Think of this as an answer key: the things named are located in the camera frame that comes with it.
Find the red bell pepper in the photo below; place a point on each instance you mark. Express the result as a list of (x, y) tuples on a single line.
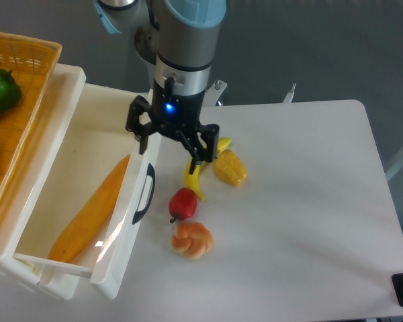
[(182, 205)]

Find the orange woven basket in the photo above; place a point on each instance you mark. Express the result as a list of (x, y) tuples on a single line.
[(31, 61)]

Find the round knotted bread roll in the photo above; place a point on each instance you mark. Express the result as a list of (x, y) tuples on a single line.
[(192, 240)]

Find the black drawer handle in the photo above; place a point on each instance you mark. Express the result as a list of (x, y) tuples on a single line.
[(146, 194)]

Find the green bell pepper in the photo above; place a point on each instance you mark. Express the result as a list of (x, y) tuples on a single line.
[(10, 92)]

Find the yellow banana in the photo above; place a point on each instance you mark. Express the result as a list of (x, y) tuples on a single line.
[(191, 179)]

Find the white drawer cabinet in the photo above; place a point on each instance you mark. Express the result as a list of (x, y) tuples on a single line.
[(46, 134)]

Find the open white drawer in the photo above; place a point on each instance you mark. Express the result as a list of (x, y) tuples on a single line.
[(95, 141)]

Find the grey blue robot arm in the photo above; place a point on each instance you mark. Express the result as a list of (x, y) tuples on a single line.
[(177, 41)]

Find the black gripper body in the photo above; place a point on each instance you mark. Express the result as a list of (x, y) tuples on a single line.
[(170, 112)]

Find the yellow corn piece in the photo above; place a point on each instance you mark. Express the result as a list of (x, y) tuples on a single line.
[(229, 168)]

